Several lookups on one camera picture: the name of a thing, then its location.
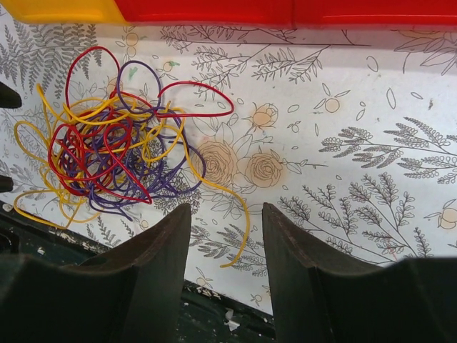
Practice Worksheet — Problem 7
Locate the right red plastic bin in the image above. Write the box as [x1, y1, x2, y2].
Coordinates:
[292, 0, 456, 26]

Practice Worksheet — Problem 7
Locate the yellow cable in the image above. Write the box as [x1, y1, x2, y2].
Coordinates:
[13, 84, 251, 269]

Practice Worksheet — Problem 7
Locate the yellow plastic bin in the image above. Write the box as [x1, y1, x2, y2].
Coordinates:
[1, 0, 127, 25]

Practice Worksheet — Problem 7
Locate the middle red plastic bin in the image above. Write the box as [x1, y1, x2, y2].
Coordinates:
[116, 0, 294, 27]

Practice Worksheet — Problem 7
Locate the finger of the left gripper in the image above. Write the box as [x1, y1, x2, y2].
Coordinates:
[0, 175, 14, 193]
[0, 82, 22, 109]

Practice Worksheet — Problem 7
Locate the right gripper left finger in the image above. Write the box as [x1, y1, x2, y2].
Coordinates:
[1, 204, 191, 342]

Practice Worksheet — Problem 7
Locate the red plastic bin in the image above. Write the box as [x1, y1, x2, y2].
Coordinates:
[292, 0, 456, 26]
[116, 0, 294, 27]

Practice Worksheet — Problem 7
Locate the floral table mat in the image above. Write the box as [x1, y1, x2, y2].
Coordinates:
[1, 13, 456, 312]

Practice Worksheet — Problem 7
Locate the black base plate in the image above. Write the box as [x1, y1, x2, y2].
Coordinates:
[1, 202, 276, 342]

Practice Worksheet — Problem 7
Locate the red cable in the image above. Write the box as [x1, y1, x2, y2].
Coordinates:
[48, 45, 236, 205]

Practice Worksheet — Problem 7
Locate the purple cable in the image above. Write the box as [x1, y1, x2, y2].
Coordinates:
[59, 59, 207, 222]

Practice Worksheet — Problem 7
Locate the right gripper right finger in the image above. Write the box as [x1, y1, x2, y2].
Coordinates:
[262, 203, 456, 342]

